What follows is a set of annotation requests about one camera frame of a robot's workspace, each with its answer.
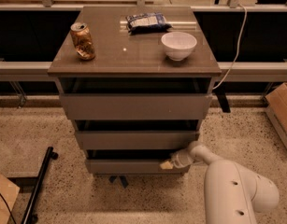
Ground crushed golden soda can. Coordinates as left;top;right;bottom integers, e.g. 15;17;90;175
70;22;95;61

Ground white cable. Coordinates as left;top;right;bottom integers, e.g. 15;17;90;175
212;4;248;91

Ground black bracket behind cabinet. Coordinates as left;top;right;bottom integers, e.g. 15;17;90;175
213;84;231;113

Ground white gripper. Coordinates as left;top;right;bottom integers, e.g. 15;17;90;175
160;149;194;170

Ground white ceramic bowl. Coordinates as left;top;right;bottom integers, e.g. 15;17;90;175
161;32;197;61

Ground wooden board left corner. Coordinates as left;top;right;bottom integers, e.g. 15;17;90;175
0;174;20;224

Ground metal guard rail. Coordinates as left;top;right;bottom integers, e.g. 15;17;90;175
0;62;287;82

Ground grey middle drawer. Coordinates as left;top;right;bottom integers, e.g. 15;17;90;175
75;120;199;149

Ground grey top drawer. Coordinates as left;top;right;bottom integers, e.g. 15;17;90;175
60;77;211;120

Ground cardboard box right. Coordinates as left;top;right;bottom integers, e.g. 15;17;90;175
265;83;287;149

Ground grey bottom drawer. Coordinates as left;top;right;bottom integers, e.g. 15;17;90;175
85;149;189;175

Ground grey drawer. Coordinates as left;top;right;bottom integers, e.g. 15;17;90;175
60;77;211;120
85;149;189;175
75;120;199;149

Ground grey drawer cabinet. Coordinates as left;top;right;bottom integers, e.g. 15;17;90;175
47;5;222;177

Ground blue white snack bag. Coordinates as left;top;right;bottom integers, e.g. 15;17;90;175
125;12;172;34

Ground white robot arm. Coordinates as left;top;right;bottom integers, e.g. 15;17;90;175
160;141;280;224

